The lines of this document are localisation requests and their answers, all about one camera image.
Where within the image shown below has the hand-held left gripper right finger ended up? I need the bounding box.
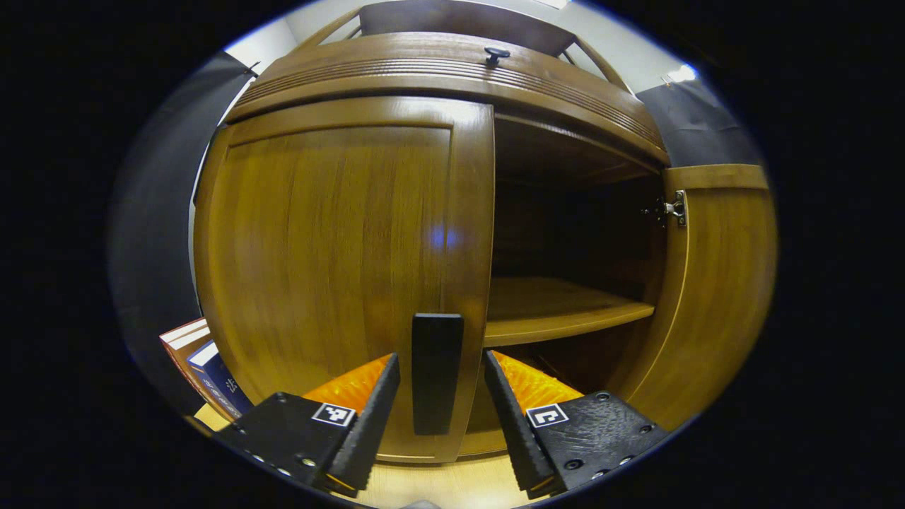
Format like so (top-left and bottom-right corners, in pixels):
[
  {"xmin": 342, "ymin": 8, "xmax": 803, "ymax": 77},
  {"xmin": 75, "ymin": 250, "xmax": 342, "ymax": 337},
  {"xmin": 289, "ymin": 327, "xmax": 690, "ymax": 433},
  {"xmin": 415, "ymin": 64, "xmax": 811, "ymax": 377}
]
[{"xmin": 483, "ymin": 350, "xmax": 669, "ymax": 499}]

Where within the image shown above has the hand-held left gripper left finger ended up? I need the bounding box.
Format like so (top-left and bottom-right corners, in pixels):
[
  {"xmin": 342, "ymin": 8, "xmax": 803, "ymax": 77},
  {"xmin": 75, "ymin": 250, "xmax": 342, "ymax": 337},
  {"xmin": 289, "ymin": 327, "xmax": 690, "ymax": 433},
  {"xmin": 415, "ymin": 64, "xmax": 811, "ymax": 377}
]
[{"xmin": 212, "ymin": 353, "xmax": 401, "ymax": 497}]

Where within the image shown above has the black door handle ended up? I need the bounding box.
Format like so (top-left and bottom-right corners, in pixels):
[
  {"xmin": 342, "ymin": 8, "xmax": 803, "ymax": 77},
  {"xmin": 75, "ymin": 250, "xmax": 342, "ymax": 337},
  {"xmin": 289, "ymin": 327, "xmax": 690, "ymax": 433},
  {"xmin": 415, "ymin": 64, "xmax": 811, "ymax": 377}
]
[{"xmin": 411, "ymin": 313, "xmax": 465, "ymax": 435}]

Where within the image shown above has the wooden shoe cabinet door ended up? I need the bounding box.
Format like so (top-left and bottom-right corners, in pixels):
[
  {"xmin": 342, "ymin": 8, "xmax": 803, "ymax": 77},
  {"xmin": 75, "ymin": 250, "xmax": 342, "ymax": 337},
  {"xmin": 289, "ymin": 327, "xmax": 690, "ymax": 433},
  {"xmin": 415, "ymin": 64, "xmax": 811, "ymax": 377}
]
[
  {"xmin": 193, "ymin": 95, "xmax": 496, "ymax": 464},
  {"xmin": 612, "ymin": 164, "xmax": 778, "ymax": 432}
]

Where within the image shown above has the wooden double-door shoe cabinet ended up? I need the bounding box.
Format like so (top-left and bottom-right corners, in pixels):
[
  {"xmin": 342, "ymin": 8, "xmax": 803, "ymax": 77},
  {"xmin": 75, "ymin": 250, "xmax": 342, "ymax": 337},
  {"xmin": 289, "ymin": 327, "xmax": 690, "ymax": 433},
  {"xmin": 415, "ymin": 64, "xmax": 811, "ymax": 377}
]
[{"xmin": 192, "ymin": 0, "xmax": 778, "ymax": 464}]

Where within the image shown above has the metal door hinge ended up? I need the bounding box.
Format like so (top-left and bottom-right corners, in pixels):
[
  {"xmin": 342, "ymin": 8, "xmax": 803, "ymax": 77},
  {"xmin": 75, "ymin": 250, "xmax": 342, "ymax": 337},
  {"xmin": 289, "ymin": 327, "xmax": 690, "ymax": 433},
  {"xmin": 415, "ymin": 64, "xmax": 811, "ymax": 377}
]
[{"xmin": 642, "ymin": 189, "xmax": 688, "ymax": 228}]

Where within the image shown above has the wooden cabinet drawer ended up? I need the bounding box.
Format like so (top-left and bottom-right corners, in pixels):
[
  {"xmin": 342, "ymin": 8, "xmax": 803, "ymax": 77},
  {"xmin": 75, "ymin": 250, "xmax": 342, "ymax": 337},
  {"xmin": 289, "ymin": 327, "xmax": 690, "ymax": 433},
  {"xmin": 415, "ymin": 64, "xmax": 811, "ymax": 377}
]
[{"xmin": 226, "ymin": 32, "xmax": 669, "ymax": 163}]

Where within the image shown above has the blue book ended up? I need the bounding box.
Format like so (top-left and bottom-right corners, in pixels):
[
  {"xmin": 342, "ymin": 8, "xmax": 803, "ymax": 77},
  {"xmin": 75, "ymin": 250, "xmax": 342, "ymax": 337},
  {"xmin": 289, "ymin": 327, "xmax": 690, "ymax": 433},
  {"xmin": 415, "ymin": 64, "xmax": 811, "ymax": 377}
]
[{"xmin": 187, "ymin": 341, "xmax": 254, "ymax": 418}]

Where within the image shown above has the brown book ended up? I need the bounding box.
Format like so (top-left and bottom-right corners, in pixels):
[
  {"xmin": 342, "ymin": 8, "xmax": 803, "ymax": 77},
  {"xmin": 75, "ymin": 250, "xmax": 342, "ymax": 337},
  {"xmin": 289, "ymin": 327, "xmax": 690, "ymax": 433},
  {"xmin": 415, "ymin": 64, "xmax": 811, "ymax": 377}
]
[{"xmin": 166, "ymin": 329, "xmax": 234, "ymax": 419}]

